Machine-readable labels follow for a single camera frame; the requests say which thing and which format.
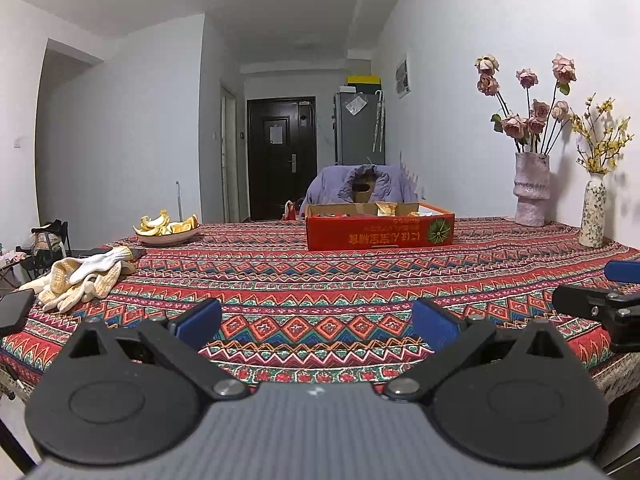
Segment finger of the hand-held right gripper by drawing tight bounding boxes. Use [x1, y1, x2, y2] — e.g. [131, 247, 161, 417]
[604, 260, 640, 283]
[552, 285, 640, 319]

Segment yellow flower branches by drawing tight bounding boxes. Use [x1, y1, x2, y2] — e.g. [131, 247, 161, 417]
[570, 94, 632, 177]

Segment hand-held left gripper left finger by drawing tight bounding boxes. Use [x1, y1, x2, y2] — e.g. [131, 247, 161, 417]
[60, 298, 251, 402]

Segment red cardboard box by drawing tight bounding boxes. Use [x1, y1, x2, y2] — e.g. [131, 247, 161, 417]
[306, 201, 456, 252]

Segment pile of snack packets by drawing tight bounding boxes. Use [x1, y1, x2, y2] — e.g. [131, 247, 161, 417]
[320, 201, 432, 219]

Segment black folding chair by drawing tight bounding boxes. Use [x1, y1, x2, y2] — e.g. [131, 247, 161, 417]
[15, 220, 71, 281]

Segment glass panel door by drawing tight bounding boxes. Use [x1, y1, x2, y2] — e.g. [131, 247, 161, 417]
[220, 87, 242, 223]

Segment pink plate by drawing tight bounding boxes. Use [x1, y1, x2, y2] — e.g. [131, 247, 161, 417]
[135, 225, 202, 246]

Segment white knit glove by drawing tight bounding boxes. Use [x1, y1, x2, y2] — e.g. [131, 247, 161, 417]
[67, 246, 136, 283]

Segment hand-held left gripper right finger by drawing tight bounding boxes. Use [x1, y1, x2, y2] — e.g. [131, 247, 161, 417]
[382, 298, 576, 403]

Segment wall picture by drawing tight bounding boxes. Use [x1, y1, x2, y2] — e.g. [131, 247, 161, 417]
[395, 57, 412, 98]

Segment dried pink rose bunch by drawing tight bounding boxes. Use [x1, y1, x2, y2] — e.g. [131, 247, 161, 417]
[475, 53, 578, 156]

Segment pink ceramic vase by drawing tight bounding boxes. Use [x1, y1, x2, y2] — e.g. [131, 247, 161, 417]
[514, 152, 551, 227]

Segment white folded umbrella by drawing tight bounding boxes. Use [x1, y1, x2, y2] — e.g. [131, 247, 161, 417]
[372, 91, 386, 153]

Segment patterned red tablecloth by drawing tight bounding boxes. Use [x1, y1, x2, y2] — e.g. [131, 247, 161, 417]
[0, 217, 640, 411]

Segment purple puffer jacket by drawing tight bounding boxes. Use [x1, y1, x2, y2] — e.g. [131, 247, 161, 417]
[306, 162, 418, 211]

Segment black smartphone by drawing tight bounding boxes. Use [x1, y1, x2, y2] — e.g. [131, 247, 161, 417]
[0, 290, 37, 337]

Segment grey refrigerator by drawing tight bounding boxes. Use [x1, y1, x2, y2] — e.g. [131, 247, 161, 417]
[334, 91, 386, 166]

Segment wooden chair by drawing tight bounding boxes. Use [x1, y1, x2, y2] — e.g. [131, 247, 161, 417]
[350, 170, 377, 204]

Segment floral white vase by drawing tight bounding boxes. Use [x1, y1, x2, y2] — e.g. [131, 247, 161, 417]
[580, 174, 607, 248]

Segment white work gloves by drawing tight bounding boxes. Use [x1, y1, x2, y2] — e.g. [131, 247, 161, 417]
[17, 257, 123, 312]

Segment black entrance door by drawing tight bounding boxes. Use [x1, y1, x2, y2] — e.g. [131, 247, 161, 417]
[246, 97, 317, 221]

